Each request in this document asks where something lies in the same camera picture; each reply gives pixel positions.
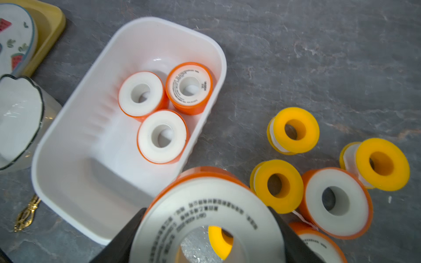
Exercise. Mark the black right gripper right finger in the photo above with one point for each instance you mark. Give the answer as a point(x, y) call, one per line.
point(296, 250)

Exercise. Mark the orange sealing tape roll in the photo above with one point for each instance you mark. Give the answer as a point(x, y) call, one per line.
point(208, 199)
point(189, 87)
point(336, 203)
point(142, 94)
point(162, 137)

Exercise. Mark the watermelon pattern white plate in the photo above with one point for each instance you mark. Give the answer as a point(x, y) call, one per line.
point(19, 37)

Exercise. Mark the gold fork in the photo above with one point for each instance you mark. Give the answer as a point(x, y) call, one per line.
point(27, 215)

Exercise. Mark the white plastic storage box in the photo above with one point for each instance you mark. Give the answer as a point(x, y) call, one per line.
point(87, 167)

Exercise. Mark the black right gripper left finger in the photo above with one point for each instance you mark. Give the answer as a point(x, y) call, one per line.
point(118, 250)

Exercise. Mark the yellow sealing tape roll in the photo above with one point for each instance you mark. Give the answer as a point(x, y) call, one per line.
point(293, 131)
point(221, 241)
point(376, 163)
point(278, 185)

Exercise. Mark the white scalloped small dish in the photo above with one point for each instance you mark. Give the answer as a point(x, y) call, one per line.
point(27, 111)

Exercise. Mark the yellow plastic tray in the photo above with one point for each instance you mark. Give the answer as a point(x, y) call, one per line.
point(50, 22)

